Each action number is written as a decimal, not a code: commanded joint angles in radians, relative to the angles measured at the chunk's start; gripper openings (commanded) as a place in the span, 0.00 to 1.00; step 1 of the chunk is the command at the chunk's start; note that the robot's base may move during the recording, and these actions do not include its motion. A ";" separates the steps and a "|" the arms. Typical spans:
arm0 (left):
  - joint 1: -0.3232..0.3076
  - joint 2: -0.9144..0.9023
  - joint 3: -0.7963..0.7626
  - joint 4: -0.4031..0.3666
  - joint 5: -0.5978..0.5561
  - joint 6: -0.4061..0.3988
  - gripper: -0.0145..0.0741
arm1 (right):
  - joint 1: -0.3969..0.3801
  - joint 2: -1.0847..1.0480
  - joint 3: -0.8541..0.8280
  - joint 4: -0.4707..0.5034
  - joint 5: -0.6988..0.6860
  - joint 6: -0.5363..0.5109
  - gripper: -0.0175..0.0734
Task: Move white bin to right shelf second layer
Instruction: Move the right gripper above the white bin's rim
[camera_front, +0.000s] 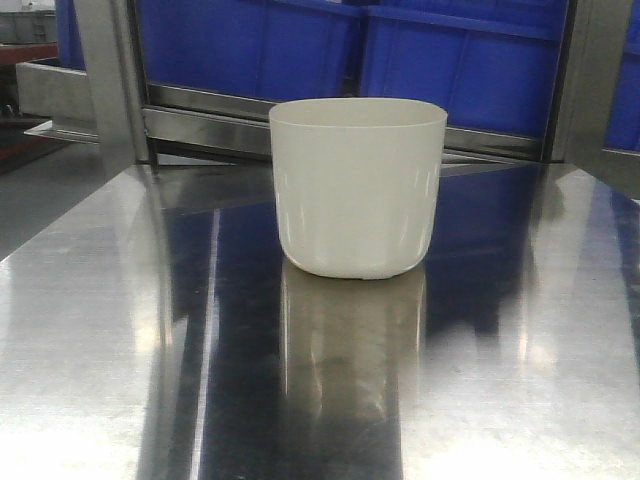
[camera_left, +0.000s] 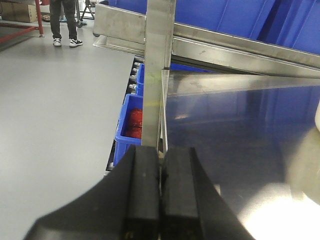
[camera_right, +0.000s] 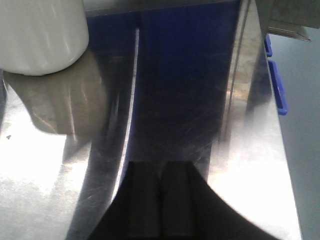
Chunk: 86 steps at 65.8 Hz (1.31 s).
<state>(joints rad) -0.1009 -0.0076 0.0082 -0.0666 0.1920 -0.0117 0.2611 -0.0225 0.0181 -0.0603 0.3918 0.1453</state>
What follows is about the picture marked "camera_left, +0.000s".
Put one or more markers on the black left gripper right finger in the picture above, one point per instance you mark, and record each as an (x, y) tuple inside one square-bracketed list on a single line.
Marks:
[(192, 208)]

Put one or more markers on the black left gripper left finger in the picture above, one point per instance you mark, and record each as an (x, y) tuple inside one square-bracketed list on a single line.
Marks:
[(124, 205)]

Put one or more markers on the small blue bin red contents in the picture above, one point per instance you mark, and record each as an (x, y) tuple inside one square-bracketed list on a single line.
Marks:
[(129, 129)]

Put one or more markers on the large blue storage bin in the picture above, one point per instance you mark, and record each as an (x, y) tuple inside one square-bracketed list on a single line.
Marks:
[(293, 24)]

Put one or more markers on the cardboard box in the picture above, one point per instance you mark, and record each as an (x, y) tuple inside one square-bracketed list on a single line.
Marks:
[(24, 11)]

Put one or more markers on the stainless steel shelf post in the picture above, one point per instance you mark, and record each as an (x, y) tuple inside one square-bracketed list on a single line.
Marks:
[(160, 18)]

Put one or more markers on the red metal rack frame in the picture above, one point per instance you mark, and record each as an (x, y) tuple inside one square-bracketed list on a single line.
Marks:
[(23, 28)]

